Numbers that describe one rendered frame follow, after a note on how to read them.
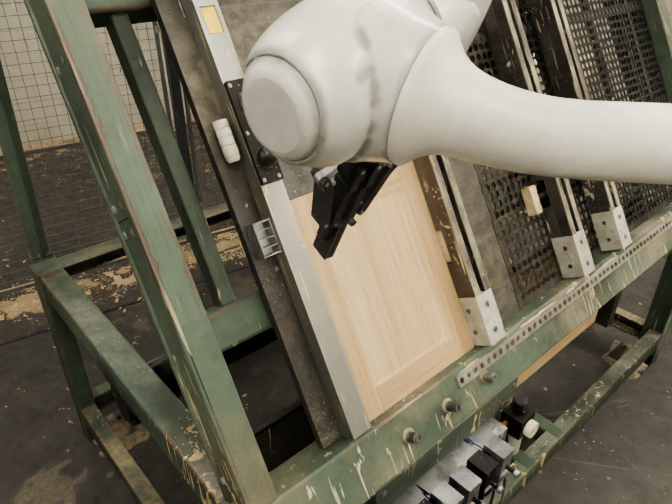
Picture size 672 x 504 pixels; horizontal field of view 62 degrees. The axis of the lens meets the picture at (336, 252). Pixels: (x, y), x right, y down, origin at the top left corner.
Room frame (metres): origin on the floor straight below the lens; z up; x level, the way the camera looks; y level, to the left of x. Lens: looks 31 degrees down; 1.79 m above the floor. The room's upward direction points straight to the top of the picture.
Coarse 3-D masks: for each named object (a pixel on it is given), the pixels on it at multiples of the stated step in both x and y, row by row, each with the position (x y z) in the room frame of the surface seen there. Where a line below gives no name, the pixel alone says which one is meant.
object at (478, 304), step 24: (432, 168) 1.20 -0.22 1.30; (432, 192) 1.19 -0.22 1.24; (456, 192) 1.20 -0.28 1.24; (432, 216) 1.19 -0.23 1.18; (456, 216) 1.18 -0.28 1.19; (456, 240) 1.13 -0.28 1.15; (456, 264) 1.12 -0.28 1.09; (480, 264) 1.13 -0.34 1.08; (456, 288) 1.12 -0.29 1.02; (480, 288) 1.11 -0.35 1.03; (480, 312) 1.06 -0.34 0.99; (480, 336) 1.05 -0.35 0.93; (504, 336) 1.06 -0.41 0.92
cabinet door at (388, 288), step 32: (384, 192) 1.15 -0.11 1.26; (416, 192) 1.20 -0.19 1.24; (384, 224) 1.11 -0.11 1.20; (416, 224) 1.15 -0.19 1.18; (320, 256) 0.97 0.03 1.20; (352, 256) 1.02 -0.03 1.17; (384, 256) 1.06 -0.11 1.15; (416, 256) 1.11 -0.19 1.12; (352, 288) 0.98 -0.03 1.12; (384, 288) 1.02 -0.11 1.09; (416, 288) 1.06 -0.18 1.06; (448, 288) 1.11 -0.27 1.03; (352, 320) 0.93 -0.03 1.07; (384, 320) 0.97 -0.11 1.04; (416, 320) 1.02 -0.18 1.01; (448, 320) 1.06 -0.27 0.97; (352, 352) 0.89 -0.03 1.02; (384, 352) 0.93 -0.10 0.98; (416, 352) 0.97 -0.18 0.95; (448, 352) 1.01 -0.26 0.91; (384, 384) 0.89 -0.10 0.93; (416, 384) 0.93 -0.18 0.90
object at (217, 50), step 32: (192, 0) 1.10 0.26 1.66; (224, 32) 1.10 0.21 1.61; (224, 64) 1.06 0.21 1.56; (224, 96) 1.04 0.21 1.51; (256, 192) 0.98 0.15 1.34; (288, 224) 0.95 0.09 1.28; (288, 256) 0.92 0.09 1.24; (288, 288) 0.91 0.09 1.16; (320, 288) 0.91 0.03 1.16; (320, 320) 0.88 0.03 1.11; (320, 352) 0.84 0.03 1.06; (352, 384) 0.83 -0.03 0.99; (352, 416) 0.79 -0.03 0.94
